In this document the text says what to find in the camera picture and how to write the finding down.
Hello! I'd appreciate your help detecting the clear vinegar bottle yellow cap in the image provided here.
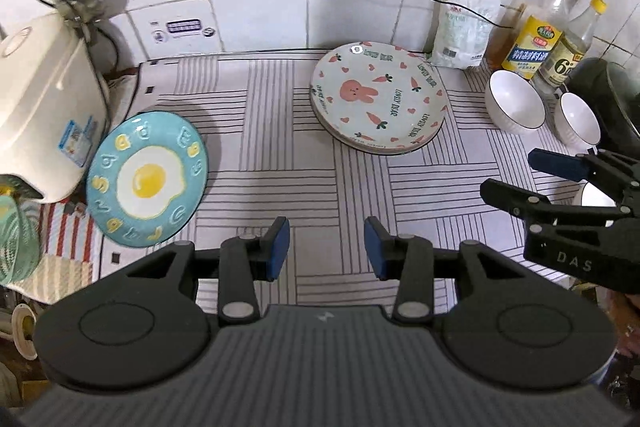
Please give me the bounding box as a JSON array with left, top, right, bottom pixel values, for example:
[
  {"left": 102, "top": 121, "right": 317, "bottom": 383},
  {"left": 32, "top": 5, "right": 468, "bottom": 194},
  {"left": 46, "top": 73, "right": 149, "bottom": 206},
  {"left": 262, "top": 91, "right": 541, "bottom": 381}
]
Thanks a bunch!
[{"left": 530, "top": 0, "right": 609, "bottom": 96}]

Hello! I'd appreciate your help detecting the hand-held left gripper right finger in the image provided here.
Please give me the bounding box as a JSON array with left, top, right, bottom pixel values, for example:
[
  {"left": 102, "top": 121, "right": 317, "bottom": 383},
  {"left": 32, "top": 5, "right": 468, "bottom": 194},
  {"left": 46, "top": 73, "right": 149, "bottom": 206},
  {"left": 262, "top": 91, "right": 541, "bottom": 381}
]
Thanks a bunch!
[{"left": 364, "top": 216, "right": 526, "bottom": 324}]

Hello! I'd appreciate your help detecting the yellow label oil bottle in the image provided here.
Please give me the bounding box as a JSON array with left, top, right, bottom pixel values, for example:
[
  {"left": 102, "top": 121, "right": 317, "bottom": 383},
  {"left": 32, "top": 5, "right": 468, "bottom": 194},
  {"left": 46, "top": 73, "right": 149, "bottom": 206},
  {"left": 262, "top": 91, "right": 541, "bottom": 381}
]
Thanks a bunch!
[{"left": 501, "top": 0, "right": 577, "bottom": 80}]

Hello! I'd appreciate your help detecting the rabbit and carrot print plate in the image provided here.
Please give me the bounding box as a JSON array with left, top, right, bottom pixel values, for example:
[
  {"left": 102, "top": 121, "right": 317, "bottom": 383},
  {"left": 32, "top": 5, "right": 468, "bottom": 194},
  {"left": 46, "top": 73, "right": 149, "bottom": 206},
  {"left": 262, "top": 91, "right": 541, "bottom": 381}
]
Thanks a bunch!
[{"left": 309, "top": 41, "right": 449, "bottom": 150}]

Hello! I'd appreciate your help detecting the green woven container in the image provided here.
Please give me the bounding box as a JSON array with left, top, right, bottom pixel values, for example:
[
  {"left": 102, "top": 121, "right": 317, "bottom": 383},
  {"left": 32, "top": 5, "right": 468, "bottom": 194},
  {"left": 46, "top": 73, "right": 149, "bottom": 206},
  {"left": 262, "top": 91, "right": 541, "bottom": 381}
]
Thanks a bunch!
[{"left": 0, "top": 193, "right": 42, "bottom": 287}]

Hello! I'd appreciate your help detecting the blue fried egg plate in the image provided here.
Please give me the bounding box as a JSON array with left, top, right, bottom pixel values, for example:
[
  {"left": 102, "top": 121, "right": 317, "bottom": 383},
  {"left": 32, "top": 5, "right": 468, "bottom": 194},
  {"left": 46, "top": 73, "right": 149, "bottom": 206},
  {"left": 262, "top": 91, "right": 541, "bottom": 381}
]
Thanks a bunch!
[{"left": 86, "top": 111, "right": 209, "bottom": 248}]

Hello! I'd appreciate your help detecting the white round lid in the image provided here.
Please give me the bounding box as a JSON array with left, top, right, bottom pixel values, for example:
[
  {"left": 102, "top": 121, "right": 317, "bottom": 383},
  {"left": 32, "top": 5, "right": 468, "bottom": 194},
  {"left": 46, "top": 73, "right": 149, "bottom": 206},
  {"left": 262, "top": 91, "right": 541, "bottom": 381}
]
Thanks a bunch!
[{"left": 12, "top": 303, "right": 40, "bottom": 361}]

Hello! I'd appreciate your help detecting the white plastic packet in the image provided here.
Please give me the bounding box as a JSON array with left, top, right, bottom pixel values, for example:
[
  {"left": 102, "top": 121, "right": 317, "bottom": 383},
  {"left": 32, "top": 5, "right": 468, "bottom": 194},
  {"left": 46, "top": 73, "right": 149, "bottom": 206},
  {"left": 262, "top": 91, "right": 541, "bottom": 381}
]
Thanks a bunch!
[{"left": 430, "top": 0, "right": 502, "bottom": 70}]

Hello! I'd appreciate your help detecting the dark cooking pot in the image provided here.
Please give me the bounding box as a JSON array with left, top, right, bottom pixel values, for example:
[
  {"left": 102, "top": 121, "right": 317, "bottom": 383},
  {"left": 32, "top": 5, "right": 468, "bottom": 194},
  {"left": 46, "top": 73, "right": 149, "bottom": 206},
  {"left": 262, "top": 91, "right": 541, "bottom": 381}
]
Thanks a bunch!
[{"left": 566, "top": 57, "right": 640, "bottom": 160}]

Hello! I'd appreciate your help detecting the white rice cooker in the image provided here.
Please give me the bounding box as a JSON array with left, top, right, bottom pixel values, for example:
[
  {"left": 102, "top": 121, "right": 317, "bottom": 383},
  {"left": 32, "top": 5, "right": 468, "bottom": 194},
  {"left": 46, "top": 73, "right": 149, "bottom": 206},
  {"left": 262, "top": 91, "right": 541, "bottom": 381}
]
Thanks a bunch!
[{"left": 0, "top": 11, "right": 112, "bottom": 204}]

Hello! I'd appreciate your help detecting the white line pattern mat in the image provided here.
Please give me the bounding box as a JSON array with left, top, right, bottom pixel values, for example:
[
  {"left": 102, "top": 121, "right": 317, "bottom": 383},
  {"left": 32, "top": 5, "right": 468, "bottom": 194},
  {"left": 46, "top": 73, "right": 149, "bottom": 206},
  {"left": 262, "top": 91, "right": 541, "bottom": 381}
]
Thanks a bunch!
[{"left": 92, "top": 51, "right": 603, "bottom": 308}]

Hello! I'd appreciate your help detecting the red striped cloth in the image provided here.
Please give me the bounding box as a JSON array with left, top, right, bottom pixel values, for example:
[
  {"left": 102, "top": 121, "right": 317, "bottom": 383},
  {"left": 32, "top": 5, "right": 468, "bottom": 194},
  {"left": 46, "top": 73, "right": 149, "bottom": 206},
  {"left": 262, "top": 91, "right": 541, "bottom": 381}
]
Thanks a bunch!
[{"left": 14, "top": 196, "right": 104, "bottom": 305}]

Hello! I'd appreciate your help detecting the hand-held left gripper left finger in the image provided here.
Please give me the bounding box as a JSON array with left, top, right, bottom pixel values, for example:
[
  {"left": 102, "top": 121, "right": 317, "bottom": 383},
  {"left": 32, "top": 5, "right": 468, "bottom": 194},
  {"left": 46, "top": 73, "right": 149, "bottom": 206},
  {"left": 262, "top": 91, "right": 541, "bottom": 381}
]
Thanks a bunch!
[{"left": 125, "top": 216, "right": 291, "bottom": 326}]

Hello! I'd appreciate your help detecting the clear bottle amber liquid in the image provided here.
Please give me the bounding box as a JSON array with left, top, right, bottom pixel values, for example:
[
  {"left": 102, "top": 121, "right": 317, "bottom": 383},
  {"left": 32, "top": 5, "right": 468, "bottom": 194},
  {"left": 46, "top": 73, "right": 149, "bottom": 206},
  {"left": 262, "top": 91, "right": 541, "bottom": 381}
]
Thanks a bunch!
[{"left": 484, "top": 0, "right": 551, "bottom": 70}]

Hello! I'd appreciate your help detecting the white wall sticker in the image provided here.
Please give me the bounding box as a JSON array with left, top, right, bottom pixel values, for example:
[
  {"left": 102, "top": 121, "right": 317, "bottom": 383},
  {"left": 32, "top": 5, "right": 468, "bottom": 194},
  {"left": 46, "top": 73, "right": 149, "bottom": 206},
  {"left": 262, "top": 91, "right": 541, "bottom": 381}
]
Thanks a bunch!
[{"left": 149, "top": 16, "right": 217, "bottom": 44}]

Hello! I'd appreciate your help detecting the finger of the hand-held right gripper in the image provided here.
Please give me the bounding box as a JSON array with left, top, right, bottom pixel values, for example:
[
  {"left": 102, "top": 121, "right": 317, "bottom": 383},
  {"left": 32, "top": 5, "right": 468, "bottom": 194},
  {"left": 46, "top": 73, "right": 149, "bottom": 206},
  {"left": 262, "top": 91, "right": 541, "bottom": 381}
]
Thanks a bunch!
[
  {"left": 479, "top": 179, "right": 632, "bottom": 228},
  {"left": 528, "top": 148, "right": 640, "bottom": 204}
]

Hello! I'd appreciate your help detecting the white bowl dark rim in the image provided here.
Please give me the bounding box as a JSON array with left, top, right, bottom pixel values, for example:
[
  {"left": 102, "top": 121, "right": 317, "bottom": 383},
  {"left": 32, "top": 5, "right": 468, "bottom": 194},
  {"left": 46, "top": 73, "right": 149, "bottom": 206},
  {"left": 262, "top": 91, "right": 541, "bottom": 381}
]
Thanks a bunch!
[
  {"left": 557, "top": 92, "right": 602, "bottom": 146},
  {"left": 570, "top": 181, "right": 619, "bottom": 229},
  {"left": 484, "top": 69, "right": 546, "bottom": 136}
]

